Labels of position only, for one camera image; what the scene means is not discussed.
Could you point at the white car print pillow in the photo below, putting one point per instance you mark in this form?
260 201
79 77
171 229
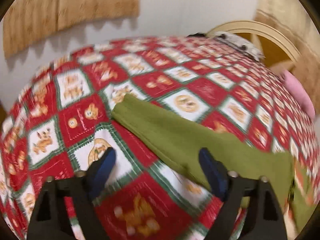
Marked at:
241 43

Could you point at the beige side curtain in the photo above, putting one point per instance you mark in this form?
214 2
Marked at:
29 21

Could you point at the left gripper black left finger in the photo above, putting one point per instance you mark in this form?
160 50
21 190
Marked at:
50 220

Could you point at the beige floral window curtain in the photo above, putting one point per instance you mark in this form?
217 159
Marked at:
291 19

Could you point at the red patchwork teddy bedspread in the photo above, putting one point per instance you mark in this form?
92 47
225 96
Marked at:
61 122

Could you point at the cream wooden headboard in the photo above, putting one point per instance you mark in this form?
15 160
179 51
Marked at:
279 52

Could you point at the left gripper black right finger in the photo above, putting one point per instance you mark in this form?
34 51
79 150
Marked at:
264 218

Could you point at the pink pillow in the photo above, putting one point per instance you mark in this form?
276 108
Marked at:
295 88

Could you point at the striped green orange cream sweater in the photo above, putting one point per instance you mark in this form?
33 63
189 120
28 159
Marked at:
177 142

